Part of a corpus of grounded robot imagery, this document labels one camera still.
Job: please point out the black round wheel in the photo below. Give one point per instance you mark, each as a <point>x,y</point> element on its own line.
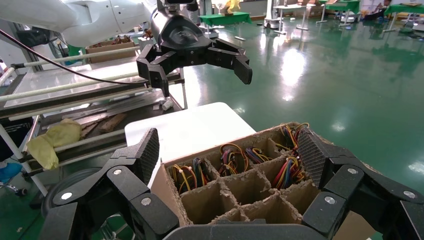
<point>66,182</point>

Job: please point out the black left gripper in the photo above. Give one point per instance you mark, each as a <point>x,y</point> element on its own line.
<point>182,33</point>

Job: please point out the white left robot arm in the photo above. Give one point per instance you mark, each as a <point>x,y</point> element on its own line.
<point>99,16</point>

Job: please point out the small white roll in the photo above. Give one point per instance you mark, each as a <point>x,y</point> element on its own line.
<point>167,105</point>

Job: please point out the open cardboard carton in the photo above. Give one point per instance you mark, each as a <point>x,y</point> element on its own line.
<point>109,54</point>

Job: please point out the clear acrylic cart sheet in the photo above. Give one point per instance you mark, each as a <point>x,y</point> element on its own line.
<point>66,76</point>

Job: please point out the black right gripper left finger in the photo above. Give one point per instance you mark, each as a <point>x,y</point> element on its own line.
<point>126,179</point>

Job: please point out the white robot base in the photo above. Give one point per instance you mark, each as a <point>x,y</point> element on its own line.
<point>272,21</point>

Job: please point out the yellow cloth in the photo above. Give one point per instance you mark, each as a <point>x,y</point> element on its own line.
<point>56,139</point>

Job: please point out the brown wood planks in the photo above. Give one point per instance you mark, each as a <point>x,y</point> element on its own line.
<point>109,122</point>

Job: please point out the blue shoe cover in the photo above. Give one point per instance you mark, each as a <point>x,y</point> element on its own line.
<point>10,172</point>

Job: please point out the white cart leg pipe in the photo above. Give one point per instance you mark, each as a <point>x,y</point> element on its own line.
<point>20,155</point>

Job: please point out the seated person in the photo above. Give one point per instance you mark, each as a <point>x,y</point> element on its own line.
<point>377,13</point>

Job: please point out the black plastic crate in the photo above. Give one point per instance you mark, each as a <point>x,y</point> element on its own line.
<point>13,139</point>

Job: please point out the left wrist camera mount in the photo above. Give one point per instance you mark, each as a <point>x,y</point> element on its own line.
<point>179,2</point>

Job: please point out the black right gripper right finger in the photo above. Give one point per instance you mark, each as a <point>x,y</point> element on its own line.
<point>344,175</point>

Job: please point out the cardboard divider box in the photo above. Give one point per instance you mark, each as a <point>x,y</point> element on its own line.
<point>248,188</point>

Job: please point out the white metal table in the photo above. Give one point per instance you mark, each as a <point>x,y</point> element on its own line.
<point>291,7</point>

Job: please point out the green cloth table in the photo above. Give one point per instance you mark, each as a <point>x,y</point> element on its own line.
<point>344,5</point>
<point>404,9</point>
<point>225,18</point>

